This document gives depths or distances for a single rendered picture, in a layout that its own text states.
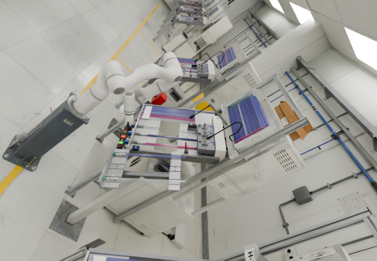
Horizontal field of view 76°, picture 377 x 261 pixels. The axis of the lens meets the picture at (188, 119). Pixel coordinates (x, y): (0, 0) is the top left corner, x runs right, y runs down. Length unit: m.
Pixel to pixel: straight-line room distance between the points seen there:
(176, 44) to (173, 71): 4.75
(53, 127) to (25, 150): 0.35
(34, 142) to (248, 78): 2.36
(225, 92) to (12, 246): 2.55
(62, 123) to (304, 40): 4.31
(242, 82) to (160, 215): 1.84
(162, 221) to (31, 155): 1.27
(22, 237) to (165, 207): 1.07
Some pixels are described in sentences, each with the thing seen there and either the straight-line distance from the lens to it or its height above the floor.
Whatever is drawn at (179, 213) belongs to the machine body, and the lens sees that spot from 2.41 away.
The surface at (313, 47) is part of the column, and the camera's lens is 5.22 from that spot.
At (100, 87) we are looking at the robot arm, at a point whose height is 0.96.
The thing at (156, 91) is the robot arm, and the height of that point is 1.13.
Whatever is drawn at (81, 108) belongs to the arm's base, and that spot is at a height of 0.75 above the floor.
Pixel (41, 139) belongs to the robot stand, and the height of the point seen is 0.33.
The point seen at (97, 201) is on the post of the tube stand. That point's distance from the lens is 2.00.
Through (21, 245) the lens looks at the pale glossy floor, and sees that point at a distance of 2.11.
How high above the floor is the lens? 1.86
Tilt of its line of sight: 21 degrees down
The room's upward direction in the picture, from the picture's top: 58 degrees clockwise
